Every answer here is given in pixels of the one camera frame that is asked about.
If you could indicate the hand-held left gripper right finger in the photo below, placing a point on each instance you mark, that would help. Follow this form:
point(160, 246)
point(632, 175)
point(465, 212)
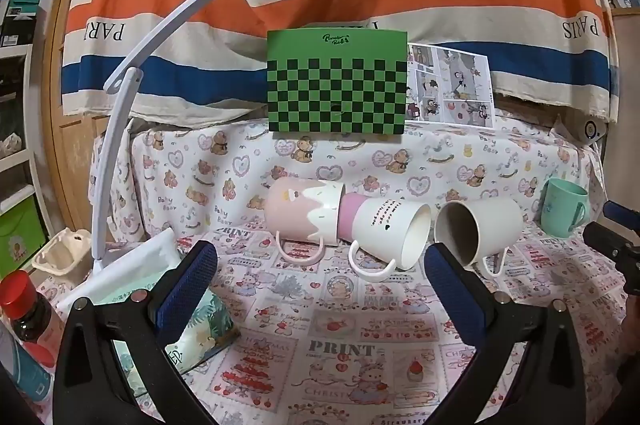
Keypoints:
point(454, 297)

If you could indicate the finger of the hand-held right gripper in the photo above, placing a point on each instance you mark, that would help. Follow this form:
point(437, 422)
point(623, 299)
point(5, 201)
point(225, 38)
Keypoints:
point(612, 250)
point(620, 212)

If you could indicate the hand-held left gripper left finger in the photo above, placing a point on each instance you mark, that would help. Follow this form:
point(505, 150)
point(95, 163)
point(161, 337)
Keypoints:
point(186, 292)

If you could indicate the plain beige cup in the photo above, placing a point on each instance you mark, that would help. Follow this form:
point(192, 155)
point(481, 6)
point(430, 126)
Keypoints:
point(480, 225)

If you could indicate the white cup with pink base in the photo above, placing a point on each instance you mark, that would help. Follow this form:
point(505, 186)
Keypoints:
point(385, 227)

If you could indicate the mint green cup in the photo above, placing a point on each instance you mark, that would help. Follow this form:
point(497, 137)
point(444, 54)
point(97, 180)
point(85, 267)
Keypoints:
point(562, 207)

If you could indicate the beige plastic cup holder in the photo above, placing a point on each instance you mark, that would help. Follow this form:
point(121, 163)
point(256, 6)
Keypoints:
point(57, 255)

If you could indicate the pink cup with white drip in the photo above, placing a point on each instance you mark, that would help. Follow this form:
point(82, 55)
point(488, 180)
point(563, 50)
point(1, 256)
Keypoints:
point(300, 210)

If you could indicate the tissue packet with leaf print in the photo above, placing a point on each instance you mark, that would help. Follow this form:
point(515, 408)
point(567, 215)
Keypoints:
point(200, 330)

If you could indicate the white round speaker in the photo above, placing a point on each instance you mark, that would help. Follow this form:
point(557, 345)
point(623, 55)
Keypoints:
point(587, 130)

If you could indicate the bear print cloth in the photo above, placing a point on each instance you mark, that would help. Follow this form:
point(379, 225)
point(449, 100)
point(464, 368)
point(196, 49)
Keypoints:
point(210, 175)

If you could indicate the pink patchwork print cloth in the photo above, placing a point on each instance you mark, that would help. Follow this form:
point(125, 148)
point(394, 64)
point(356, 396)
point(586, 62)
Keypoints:
point(325, 340)

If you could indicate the red capped bottle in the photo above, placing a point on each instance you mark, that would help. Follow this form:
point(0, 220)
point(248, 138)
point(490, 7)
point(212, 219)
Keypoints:
point(27, 305)

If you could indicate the green storage box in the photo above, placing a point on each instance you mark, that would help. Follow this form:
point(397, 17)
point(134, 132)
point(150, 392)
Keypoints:
point(20, 235)

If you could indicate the teal bottle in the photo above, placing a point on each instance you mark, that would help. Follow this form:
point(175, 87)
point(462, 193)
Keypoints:
point(20, 370)

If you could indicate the comic print sheet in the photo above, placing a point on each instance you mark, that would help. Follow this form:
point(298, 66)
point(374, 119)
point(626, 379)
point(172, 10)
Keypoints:
point(450, 85)

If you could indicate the green checkered box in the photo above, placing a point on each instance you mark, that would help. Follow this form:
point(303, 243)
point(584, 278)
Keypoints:
point(337, 75)

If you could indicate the white storage shelf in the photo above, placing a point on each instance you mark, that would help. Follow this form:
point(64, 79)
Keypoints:
point(15, 80)

